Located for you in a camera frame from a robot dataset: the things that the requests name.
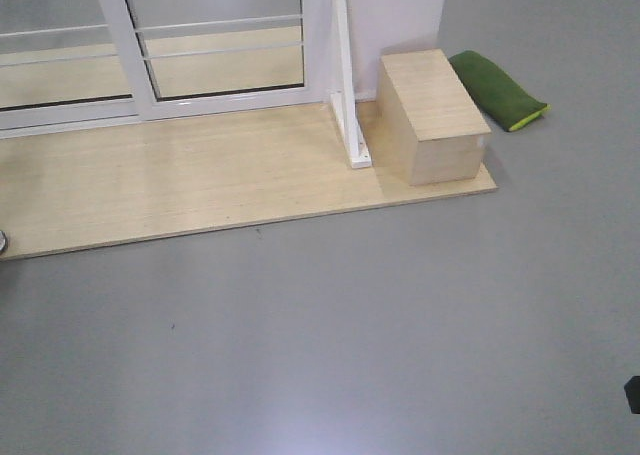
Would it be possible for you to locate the round metal object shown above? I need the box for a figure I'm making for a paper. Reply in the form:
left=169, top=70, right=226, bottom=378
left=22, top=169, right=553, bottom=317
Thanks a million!
left=0, top=230, right=8, bottom=254

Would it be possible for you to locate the light wooden box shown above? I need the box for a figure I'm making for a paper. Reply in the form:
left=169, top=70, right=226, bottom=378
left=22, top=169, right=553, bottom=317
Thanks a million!
left=376, top=49, right=491, bottom=186

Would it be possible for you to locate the white framed sliding glass door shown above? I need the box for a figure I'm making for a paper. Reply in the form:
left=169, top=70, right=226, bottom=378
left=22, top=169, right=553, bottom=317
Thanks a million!
left=98, top=0, right=333, bottom=120

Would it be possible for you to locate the light wooden base platform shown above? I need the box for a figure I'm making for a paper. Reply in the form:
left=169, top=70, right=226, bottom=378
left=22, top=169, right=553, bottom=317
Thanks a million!
left=1, top=102, right=497, bottom=261

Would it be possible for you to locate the black robot corner part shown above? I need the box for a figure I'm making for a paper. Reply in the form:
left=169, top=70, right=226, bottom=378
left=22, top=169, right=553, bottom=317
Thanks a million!
left=624, top=375, right=640, bottom=415

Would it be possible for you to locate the white wall panel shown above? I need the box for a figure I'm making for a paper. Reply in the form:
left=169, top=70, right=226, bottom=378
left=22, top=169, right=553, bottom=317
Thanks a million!
left=346, top=0, right=445, bottom=100

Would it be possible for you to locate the white fixed glass door panel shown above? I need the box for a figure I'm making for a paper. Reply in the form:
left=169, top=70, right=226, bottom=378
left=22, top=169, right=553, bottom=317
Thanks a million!
left=1, top=0, right=136, bottom=134

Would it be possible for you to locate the white triangular support brace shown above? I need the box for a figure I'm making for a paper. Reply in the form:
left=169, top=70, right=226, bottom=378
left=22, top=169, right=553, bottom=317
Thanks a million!
left=329, top=0, right=372, bottom=169

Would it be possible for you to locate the green sandbag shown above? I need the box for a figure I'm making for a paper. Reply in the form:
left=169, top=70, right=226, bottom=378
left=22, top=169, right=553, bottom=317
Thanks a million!
left=449, top=50, right=551, bottom=132

